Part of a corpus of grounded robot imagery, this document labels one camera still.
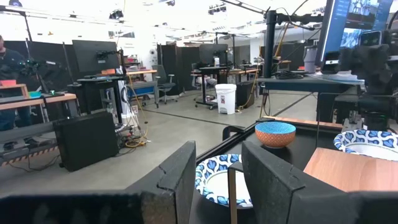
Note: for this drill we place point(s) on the desk with blue panel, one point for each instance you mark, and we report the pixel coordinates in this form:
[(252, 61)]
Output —
[(141, 90)]

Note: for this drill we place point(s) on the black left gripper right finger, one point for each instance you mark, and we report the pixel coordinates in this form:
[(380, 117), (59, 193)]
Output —
[(280, 199)]

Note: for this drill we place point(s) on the blue white paper bowl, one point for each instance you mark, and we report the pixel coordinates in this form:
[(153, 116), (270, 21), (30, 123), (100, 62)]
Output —
[(214, 183), (367, 146)]

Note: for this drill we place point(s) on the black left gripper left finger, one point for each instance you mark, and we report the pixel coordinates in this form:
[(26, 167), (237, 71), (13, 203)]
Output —
[(161, 193)]

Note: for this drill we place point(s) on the dark grey desk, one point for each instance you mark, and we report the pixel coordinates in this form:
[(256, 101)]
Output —
[(311, 84)]

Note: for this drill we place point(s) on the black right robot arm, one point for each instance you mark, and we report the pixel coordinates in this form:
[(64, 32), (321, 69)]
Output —
[(373, 102)]

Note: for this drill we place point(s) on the black computer tower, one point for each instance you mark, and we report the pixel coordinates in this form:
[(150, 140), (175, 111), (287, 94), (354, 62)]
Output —
[(85, 140)]

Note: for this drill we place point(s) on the black bin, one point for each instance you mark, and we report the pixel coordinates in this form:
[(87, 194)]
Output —
[(245, 93)]

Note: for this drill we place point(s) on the grey tumbler cup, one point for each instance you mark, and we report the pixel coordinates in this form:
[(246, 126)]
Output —
[(310, 59)]

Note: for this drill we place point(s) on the wooden top desk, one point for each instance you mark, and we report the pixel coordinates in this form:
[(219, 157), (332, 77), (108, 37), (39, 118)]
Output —
[(37, 101)]

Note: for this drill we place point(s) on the hazard striped black platform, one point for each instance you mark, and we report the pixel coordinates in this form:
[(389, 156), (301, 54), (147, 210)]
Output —
[(28, 154)]

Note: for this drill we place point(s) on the black table mat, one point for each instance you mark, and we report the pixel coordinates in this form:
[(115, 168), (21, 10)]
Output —
[(298, 152)]

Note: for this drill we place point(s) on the grey office chair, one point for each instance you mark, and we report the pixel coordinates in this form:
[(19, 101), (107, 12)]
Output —
[(163, 77)]

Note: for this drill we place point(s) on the person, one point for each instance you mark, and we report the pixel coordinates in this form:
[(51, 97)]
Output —
[(9, 65)]

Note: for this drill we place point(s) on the orange patterned ceramic bowl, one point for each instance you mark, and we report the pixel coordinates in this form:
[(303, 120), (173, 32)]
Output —
[(275, 137)]

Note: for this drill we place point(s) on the red box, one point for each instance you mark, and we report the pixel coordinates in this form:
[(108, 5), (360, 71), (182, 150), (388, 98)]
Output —
[(7, 82)]

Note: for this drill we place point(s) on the black monitor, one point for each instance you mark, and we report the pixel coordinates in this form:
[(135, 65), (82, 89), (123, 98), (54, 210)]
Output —
[(213, 53), (93, 56)]

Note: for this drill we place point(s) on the black standing desk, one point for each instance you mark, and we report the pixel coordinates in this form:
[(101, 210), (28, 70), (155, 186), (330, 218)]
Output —
[(211, 70)]

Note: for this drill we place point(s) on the white trash can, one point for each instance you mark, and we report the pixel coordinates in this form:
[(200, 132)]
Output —
[(226, 99)]

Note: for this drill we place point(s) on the computer monitor with blue screen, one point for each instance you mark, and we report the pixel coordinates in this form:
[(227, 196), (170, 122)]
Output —
[(342, 25)]

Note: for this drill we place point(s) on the black monitor stand pole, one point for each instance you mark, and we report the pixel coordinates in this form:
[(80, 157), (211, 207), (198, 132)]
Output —
[(270, 43)]

